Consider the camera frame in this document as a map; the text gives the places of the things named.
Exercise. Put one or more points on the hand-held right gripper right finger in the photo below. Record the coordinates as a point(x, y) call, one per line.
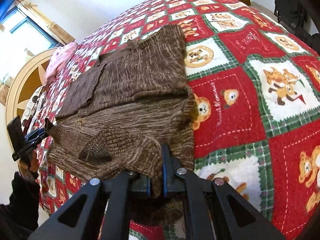
point(165, 172)

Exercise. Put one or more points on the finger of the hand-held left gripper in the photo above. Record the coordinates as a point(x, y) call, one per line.
point(36, 134)
point(32, 145)

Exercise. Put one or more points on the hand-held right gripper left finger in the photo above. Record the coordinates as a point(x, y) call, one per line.
point(148, 187)

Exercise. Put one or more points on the brown knitted sweater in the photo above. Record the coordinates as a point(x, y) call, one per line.
point(130, 92)

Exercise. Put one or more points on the person's left forearm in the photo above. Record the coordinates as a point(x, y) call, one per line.
point(17, 210)

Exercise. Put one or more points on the person's left hand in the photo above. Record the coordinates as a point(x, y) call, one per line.
point(31, 167)

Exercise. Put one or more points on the patterned white pillow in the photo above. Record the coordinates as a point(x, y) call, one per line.
point(32, 105)

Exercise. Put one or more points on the cream wooden headboard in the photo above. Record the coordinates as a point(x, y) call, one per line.
point(27, 80)

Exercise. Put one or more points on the pink pillow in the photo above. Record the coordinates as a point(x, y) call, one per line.
point(60, 60)

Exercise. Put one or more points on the window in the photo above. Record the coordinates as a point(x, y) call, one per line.
point(27, 32)

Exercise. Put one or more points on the red checked printed blanket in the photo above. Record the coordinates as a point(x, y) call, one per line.
point(237, 92)

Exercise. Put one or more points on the yellow patterned curtain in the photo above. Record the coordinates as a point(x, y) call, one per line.
point(50, 22)

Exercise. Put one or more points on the black suitcase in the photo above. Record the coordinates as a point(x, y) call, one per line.
point(292, 7)

